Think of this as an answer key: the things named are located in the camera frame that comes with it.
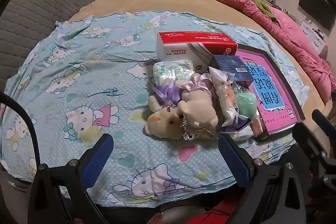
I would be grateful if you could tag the red and white tissue box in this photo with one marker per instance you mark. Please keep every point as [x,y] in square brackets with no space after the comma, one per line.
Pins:
[194,40]

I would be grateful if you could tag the pink duvet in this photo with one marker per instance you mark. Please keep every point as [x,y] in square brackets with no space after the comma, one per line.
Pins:
[288,29]

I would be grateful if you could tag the green cloth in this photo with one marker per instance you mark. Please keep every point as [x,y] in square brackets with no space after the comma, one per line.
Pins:
[258,3]

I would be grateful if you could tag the grey quilted headboard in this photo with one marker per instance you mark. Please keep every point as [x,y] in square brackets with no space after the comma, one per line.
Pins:
[39,3]

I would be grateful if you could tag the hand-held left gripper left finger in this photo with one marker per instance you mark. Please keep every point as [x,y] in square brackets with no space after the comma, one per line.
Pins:
[98,158]

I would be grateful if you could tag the beige teddy bear lilac dress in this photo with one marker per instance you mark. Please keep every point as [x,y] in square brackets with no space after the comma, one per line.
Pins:
[197,108]

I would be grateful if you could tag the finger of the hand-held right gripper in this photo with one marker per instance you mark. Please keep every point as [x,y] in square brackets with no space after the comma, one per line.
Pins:
[324,121]
[307,140]

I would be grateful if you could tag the beige teddy bear purple dress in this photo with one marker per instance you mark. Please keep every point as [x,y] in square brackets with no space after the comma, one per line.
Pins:
[160,121]

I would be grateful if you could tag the cartoon cat printed blanket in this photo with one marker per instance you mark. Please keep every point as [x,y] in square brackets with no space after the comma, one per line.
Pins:
[78,82]

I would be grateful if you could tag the pink box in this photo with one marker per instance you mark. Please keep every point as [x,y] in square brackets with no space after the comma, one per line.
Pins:
[275,98]

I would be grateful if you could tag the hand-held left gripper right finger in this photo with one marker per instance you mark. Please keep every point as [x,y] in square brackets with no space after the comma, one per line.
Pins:
[233,161]

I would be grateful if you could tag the clear bag of snacks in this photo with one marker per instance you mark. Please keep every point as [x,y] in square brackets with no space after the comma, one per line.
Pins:
[223,98]

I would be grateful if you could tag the white cabinet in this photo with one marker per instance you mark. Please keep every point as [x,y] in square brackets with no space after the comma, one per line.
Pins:
[311,35]

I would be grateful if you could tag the green white wipes pack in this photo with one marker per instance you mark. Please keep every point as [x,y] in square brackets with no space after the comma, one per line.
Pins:
[173,70]

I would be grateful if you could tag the purple and white packet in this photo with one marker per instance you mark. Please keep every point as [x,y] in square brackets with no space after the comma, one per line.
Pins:
[236,132]

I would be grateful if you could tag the black television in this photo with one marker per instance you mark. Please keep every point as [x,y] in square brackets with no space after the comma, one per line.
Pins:
[315,6]

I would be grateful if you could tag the tan bed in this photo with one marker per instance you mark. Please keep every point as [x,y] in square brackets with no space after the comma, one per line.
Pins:
[170,1]

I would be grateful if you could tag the green sponge in clear bag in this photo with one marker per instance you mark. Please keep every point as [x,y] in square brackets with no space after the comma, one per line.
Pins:
[245,103]

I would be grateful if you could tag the dark blue box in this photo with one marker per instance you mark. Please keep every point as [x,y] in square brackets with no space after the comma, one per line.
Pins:
[231,66]

